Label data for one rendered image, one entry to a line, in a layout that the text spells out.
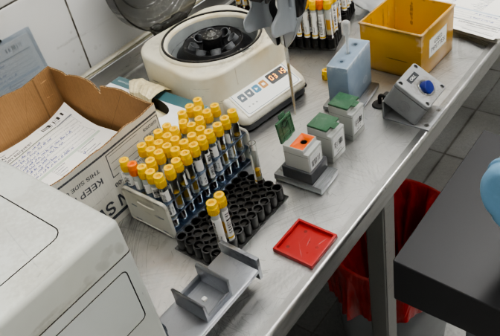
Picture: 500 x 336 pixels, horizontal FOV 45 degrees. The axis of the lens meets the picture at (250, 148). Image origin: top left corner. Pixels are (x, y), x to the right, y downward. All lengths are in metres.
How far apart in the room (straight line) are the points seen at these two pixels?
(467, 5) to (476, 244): 0.73
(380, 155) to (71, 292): 0.61
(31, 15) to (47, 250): 0.73
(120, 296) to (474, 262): 0.42
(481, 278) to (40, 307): 0.49
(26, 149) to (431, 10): 0.81
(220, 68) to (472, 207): 0.50
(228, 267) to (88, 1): 0.68
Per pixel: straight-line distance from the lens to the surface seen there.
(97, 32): 1.34
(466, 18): 1.38
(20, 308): 0.55
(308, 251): 0.89
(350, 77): 1.09
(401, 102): 1.07
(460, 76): 1.22
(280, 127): 0.95
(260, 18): 0.83
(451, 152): 2.40
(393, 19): 1.33
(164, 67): 1.15
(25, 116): 1.19
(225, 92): 1.11
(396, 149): 1.05
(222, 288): 0.81
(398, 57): 1.20
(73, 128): 1.16
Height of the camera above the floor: 1.55
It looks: 39 degrees down
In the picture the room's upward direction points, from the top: 12 degrees counter-clockwise
